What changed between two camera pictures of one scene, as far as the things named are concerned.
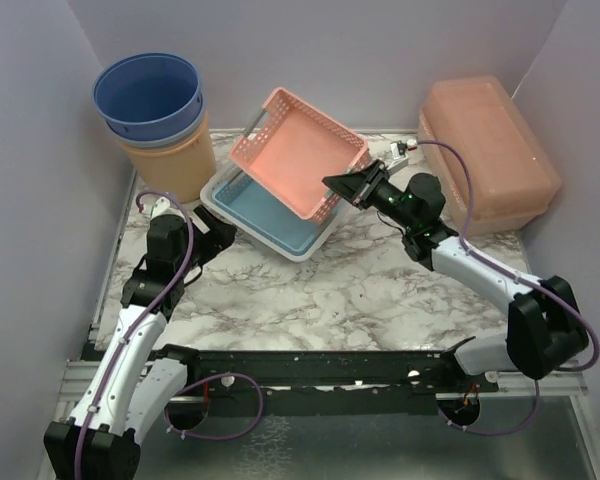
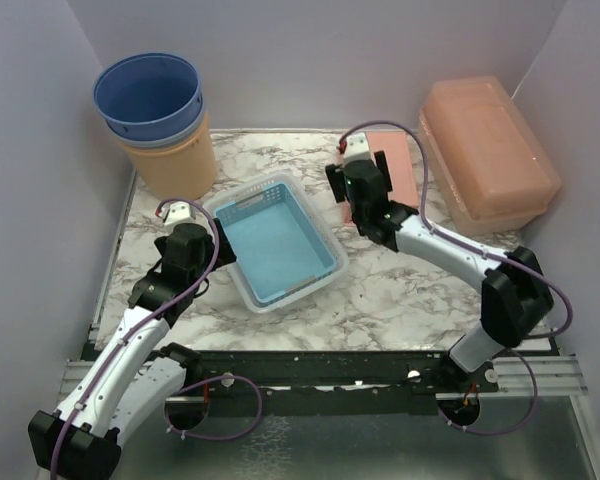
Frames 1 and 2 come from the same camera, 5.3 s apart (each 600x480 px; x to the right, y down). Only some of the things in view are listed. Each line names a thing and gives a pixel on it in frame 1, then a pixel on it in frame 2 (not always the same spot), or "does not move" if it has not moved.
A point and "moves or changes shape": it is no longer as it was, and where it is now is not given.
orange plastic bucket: x=187 y=172 does not move
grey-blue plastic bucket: x=165 y=141 does not move
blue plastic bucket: x=149 y=96 does not move
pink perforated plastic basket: x=290 y=146 -> x=400 y=165
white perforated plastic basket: x=238 y=199 -> x=259 y=186
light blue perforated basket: x=251 y=200 moves or changes shape
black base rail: x=321 y=375 does not move
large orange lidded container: x=513 y=178 does not move
